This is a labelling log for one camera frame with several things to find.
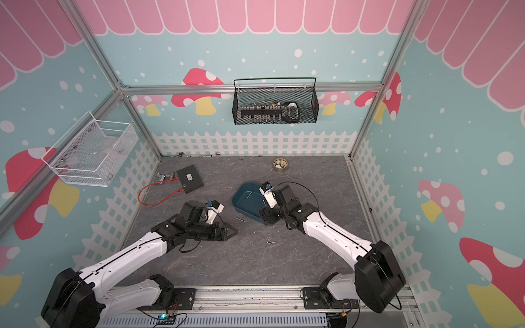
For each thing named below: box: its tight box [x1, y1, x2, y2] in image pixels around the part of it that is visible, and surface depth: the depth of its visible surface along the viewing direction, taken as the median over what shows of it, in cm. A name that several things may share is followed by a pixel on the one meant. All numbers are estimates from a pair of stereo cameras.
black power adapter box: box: [176, 164, 205, 195], surface depth 111 cm
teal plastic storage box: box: [232, 181, 270, 224], surface depth 103 cm
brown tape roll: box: [272, 157, 289, 173], surface depth 118 cm
